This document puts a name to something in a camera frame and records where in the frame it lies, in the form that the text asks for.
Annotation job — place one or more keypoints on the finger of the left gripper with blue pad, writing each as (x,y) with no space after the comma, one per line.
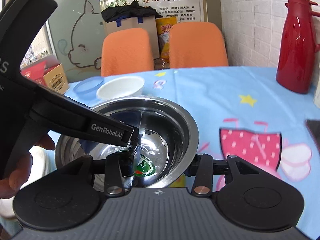
(95,148)

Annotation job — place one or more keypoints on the stainless steel bowl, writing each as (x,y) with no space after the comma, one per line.
(169,138)

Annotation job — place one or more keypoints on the orange chair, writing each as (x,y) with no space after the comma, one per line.
(126,51)
(196,44)

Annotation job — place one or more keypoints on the brown paper bag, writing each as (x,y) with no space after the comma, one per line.
(147,23)

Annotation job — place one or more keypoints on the left orange chair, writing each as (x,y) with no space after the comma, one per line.
(126,51)

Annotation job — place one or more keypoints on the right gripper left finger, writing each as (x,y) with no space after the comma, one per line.
(73,194)

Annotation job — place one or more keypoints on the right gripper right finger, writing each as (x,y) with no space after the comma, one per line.
(246,195)

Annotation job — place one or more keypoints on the blue translucent plastic bowl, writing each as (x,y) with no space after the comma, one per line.
(87,89)

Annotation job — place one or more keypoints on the blue cartoon pig tablecloth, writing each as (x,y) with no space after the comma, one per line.
(241,110)

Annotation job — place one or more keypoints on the white ceramic bowl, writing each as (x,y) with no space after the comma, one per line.
(121,87)

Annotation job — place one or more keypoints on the red thermos jug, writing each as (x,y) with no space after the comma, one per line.
(298,47)

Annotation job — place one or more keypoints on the person's left hand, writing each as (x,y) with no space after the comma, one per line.
(12,184)

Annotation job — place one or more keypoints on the black smartphone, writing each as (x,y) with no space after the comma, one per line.
(314,129)

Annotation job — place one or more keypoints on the red cracker cardboard box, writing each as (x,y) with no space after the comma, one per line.
(53,77)

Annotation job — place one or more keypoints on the black cloth on bag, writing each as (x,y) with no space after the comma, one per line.
(111,14)

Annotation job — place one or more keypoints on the Chinese text wall poster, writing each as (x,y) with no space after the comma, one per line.
(183,10)

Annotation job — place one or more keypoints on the right orange chair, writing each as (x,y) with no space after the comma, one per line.
(196,44)

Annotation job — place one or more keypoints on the yellow snack bag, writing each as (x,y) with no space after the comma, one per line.
(164,26)

